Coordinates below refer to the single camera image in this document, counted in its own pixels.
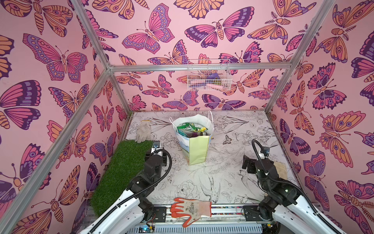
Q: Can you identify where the green artificial grass mat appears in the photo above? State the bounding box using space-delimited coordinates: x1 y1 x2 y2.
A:
91 140 153 217

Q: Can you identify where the white knit work glove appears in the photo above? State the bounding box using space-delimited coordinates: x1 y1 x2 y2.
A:
135 121 152 143

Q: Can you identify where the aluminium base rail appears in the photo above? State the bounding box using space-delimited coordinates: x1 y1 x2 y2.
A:
81 204 281 234

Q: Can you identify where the purple item in basket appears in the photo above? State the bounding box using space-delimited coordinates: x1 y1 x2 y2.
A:
206 73 221 82

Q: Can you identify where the beige leather glove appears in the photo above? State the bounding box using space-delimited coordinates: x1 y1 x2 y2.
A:
274 161 288 180

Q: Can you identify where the green snack packet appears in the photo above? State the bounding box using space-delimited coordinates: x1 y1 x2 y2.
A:
177 122 207 138

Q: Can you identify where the white wire basket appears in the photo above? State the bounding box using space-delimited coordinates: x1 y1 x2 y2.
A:
186 58 232 92

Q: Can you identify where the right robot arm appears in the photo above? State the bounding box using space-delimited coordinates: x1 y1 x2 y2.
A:
242 139 344 234

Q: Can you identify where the pink roll in basket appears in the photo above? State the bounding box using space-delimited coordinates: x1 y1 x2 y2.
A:
205 83 231 92

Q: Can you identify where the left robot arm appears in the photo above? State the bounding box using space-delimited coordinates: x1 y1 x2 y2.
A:
81 140 172 234

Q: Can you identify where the red and white work glove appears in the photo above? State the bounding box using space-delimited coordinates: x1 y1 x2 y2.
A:
170 198 212 228

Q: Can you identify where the white paper gift bag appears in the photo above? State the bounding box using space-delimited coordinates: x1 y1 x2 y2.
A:
169 111 214 165

